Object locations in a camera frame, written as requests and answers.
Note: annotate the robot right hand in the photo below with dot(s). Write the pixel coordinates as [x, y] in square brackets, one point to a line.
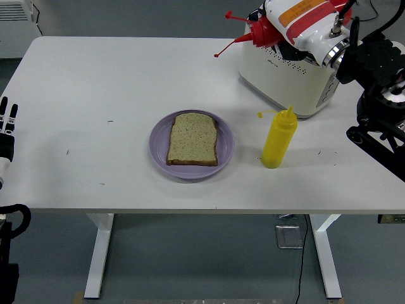
[303, 22]

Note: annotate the red squeeze bottle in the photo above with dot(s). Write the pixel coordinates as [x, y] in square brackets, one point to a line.
[265, 31]

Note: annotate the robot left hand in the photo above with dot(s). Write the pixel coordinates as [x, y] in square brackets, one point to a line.
[6, 145]

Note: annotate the metal floor box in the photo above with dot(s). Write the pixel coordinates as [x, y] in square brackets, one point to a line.
[288, 237]

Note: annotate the purple plate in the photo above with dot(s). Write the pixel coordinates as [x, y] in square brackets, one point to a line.
[193, 172]

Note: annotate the brown cardboard piece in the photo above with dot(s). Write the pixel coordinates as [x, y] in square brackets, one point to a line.
[78, 298]

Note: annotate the yellow squeeze bottle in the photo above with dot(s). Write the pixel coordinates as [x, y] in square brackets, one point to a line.
[280, 139]

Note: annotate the slice of bread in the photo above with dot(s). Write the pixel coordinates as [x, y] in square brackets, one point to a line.
[193, 139]

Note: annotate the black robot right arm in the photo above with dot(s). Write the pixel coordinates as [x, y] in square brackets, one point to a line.
[376, 63]

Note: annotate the cream and chrome toaster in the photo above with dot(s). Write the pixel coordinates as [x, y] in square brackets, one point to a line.
[284, 85]

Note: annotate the white appliance with grille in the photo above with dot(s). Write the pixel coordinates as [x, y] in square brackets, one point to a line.
[16, 28]

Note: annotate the white table leg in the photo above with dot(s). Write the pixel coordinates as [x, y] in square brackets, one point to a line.
[99, 253]
[326, 253]

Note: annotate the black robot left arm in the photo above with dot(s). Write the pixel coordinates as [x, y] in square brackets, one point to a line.
[8, 247]

